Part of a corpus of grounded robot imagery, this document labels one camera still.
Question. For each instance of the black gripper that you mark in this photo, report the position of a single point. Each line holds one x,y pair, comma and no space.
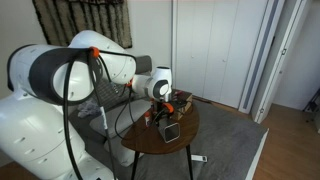
163,112

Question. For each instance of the black wire mesh basket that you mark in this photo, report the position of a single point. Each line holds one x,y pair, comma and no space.
169,131

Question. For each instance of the orange capped glue stick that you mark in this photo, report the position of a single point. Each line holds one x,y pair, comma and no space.
147,118

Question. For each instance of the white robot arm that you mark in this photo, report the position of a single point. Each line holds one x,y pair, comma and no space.
45,80

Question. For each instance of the cardboard box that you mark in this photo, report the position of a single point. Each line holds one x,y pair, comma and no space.
182,101

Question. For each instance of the dark wooden side table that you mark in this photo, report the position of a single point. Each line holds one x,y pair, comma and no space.
152,139

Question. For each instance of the grey pillow near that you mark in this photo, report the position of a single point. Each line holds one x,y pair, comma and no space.
121,118

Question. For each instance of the grey pillow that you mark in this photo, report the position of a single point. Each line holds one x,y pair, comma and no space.
123,155
121,118

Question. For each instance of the plaid cushion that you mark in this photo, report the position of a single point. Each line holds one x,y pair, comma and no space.
115,95

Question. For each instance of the grey pillow far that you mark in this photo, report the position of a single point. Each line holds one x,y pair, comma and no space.
123,155

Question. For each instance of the white remote control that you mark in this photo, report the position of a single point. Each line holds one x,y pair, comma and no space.
199,158

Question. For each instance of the teal crumpled cloth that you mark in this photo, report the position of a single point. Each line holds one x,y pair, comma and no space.
87,109

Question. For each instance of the white closet doors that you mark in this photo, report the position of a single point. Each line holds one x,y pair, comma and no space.
215,43

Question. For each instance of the woven wall hanging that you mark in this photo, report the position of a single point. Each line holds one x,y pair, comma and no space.
61,20

